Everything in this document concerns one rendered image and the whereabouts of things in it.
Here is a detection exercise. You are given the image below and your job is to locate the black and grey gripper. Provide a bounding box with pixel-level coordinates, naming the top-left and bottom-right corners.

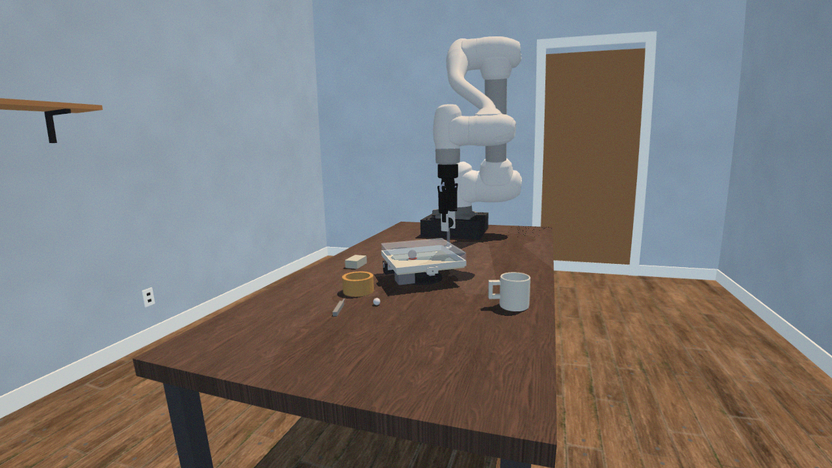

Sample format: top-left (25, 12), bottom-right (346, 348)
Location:
top-left (437, 164), bottom-right (458, 231)

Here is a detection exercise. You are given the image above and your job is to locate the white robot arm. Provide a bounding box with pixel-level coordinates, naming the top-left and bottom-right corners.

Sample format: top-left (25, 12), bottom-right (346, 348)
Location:
top-left (433, 36), bottom-right (522, 220)

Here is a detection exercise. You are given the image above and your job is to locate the pale grey mug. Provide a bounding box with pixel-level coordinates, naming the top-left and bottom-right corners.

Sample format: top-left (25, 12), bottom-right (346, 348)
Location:
top-left (488, 272), bottom-right (530, 311)

